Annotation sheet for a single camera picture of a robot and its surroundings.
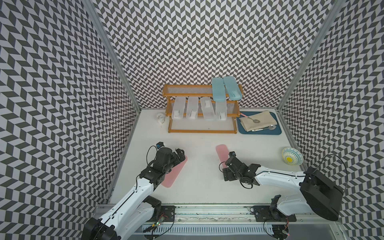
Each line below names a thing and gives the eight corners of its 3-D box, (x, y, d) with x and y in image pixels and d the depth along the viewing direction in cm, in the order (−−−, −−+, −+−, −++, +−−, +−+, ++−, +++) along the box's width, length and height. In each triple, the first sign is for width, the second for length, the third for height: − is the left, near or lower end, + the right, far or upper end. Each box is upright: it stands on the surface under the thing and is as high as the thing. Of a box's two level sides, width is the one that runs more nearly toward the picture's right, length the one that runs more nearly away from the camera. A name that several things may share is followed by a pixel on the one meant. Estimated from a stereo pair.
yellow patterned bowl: (281, 165, 92) (286, 161, 87) (276, 151, 98) (280, 147, 94) (300, 165, 92) (305, 161, 87) (294, 151, 98) (298, 147, 94)
